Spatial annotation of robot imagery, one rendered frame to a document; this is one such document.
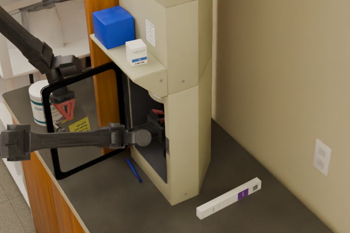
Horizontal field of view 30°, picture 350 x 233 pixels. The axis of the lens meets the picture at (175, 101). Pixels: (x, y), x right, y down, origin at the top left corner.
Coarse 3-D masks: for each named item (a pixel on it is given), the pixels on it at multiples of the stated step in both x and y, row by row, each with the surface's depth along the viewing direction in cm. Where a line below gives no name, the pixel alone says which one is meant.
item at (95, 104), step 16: (64, 80) 215; (96, 80) 223; (112, 80) 227; (64, 96) 218; (80, 96) 222; (96, 96) 226; (112, 96) 231; (64, 112) 221; (80, 112) 225; (96, 112) 230; (112, 112) 234; (64, 128) 224; (80, 128) 229; (64, 160) 231; (80, 160) 236
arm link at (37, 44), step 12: (0, 12) 202; (0, 24) 204; (12, 24) 206; (12, 36) 209; (24, 36) 210; (24, 48) 213; (36, 48) 214; (48, 48) 219; (36, 60) 216; (48, 60) 217
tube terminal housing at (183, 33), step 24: (120, 0) 213; (144, 0) 196; (144, 24) 202; (168, 24) 189; (192, 24) 193; (168, 48) 193; (192, 48) 198; (168, 72) 198; (192, 72) 203; (168, 96) 203; (192, 96) 208; (168, 120) 208; (192, 120) 213; (192, 144) 219; (144, 168) 243; (168, 168) 221; (192, 168) 225; (168, 192) 228; (192, 192) 231
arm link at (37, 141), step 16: (16, 128) 193; (96, 128) 217; (112, 128) 218; (32, 144) 196; (48, 144) 200; (64, 144) 204; (80, 144) 208; (96, 144) 213; (112, 144) 218; (16, 160) 193
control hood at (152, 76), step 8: (96, 40) 212; (104, 48) 207; (112, 48) 207; (120, 48) 207; (112, 56) 203; (120, 56) 203; (152, 56) 203; (120, 64) 199; (128, 64) 199; (144, 64) 199; (152, 64) 199; (160, 64) 198; (128, 72) 195; (136, 72) 195; (144, 72) 195; (152, 72) 195; (160, 72) 196; (136, 80) 193; (144, 80) 194; (152, 80) 196; (160, 80) 197; (152, 88) 198; (160, 88) 199; (160, 96) 201
